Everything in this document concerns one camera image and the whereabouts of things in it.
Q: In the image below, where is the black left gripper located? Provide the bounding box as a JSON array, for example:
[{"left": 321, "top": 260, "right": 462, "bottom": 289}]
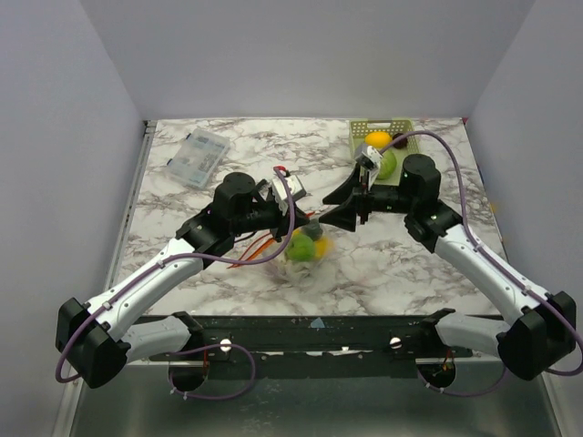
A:
[{"left": 232, "top": 195, "right": 311, "bottom": 243}]

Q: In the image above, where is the yellow banana toy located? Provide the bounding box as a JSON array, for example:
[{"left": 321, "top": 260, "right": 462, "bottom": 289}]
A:
[{"left": 314, "top": 238, "right": 332, "bottom": 259}]

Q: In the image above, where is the small bright green vegetable toy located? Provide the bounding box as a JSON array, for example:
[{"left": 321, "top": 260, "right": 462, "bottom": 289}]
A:
[{"left": 285, "top": 233, "right": 314, "bottom": 262}]

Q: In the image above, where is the clear zip bag orange zipper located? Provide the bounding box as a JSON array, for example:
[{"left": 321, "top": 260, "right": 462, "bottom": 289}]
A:
[{"left": 227, "top": 212, "right": 334, "bottom": 284}]

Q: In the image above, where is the green cabbage toy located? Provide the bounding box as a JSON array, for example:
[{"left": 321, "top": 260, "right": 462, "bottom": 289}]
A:
[{"left": 372, "top": 149, "right": 397, "bottom": 180}]

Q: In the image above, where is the grey oyster mushroom toy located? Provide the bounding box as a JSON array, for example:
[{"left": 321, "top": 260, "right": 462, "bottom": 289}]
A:
[{"left": 271, "top": 259, "right": 320, "bottom": 284}]

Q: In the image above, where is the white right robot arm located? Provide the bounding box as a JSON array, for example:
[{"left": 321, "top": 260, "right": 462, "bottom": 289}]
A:
[{"left": 320, "top": 154, "right": 577, "bottom": 381}]

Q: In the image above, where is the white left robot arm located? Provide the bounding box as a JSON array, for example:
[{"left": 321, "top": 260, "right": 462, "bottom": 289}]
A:
[{"left": 55, "top": 166, "right": 310, "bottom": 388}]

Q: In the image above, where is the yellow round fruit toy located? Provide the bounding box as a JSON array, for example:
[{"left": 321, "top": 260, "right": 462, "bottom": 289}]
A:
[{"left": 363, "top": 131, "right": 393, "bottom": 150}]

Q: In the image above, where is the pale green perforated basket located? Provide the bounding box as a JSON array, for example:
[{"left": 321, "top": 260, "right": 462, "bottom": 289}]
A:
[{"left": 349, "top": 118, "right": 420, "bottom": 186}]

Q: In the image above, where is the dark red plum toy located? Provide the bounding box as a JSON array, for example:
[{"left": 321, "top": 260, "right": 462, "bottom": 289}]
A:
[{"left": 394, "top": 133, "right": 408, "bottom": 149}]

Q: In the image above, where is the clear plastic organizer box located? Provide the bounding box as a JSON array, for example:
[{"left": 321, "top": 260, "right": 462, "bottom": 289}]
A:
[{"left": 166, "top": 128, "right": 230, "bottom": 188}]

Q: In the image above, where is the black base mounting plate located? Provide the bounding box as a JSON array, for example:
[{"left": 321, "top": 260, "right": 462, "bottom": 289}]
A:
[{"left": 151, "top": 312, "right": 473, "bottom": 380}]

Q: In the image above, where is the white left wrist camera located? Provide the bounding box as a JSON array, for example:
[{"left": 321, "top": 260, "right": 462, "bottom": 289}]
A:
[{"left": 270, "top": 175, "right": 307, "bottom": 214}]

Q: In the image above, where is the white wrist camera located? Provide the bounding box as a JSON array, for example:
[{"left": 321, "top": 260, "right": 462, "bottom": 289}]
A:
[
  {"left": 354, "top": 143, "right": 383, "bottom": 187},
  {"left": 270, "top": 175, "right": 307, "bottom": 214}
]

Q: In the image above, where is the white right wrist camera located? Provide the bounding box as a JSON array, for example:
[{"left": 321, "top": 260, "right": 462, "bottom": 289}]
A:
[{"left": 354, "top": 143, "right": 383, "bottom": 187}]

